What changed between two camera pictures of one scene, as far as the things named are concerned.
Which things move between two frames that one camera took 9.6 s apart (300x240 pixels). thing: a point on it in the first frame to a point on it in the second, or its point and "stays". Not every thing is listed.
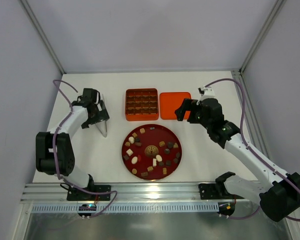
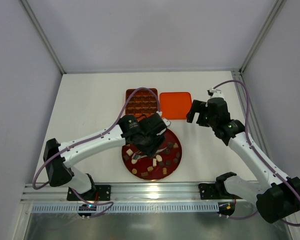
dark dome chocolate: x=170 y=145 stays
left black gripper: x=101 y=116 to x=148 y=144
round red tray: x=151 y=152 stays
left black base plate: x=73 y=194 stays
